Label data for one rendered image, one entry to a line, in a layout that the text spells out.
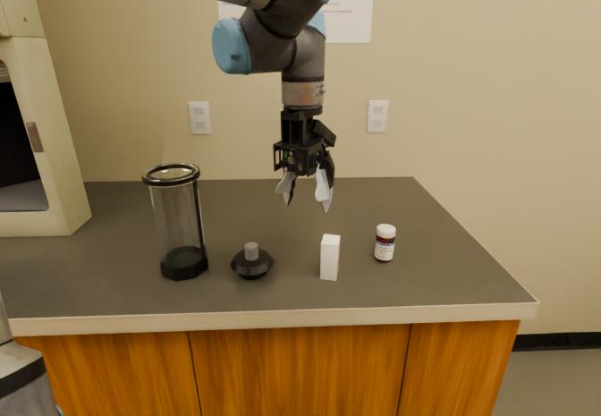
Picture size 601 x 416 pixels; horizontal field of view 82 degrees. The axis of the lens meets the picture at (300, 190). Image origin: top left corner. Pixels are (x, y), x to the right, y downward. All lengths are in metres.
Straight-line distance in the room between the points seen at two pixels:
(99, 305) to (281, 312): 0.34
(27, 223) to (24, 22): 0.47
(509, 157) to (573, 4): 0.53
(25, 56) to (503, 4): 1.35
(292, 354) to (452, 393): 0.39
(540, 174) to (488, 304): 0.96
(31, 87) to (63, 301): 0.47
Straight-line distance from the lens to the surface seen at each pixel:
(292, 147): 0.61
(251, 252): 0.74
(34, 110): 0.99
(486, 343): 0.89
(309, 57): 0.59
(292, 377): 0.85
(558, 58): 1.56
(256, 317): 0.69
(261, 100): 1.25
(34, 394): 0.37
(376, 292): 0.73
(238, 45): 0.51
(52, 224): 1.08
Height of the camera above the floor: 1.39
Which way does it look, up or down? 23 degrees down
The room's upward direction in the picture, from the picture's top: straight up
